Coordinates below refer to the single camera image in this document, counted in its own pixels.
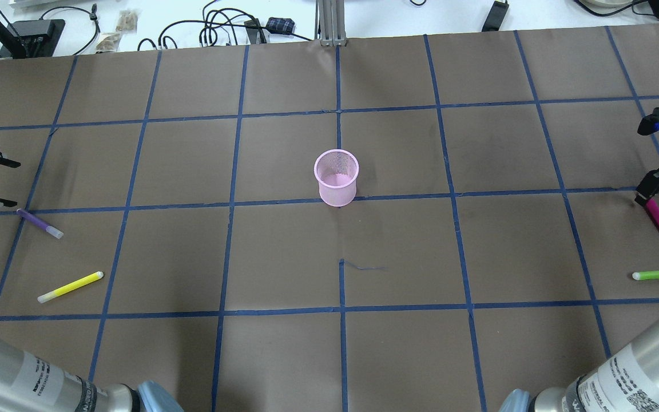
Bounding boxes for black power brick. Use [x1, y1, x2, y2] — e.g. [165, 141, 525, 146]
[481, 1, 509, 32]

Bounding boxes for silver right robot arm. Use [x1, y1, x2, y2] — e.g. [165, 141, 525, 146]
[501, 107, 659, 411]

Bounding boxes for purple marker pen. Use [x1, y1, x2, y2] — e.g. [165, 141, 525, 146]
[16, 208, 65, 239]

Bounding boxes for pink mesh pen cup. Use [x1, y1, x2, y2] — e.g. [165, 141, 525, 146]
[313, 149, 359, 208]

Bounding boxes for yellow highlighter pen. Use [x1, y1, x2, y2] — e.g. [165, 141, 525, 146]
[37, 271, 104, 303]

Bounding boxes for black power adapter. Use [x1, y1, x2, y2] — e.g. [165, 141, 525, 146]
[264, 17, 296, 35]

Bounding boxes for black cable bundle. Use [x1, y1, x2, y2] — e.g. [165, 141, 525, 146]
[135, 0, 313, 52]

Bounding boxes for aluminium frame post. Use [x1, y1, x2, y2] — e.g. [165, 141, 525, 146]
[315, 0, 347, 47]

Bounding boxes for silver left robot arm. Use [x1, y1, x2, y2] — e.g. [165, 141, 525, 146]
[0, 151, 181, 411]

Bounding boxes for small packet bags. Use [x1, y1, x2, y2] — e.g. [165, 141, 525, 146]
[95, 9, 139, 54]

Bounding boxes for black device box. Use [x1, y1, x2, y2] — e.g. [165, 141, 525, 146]
[7, 19, 66, 58]

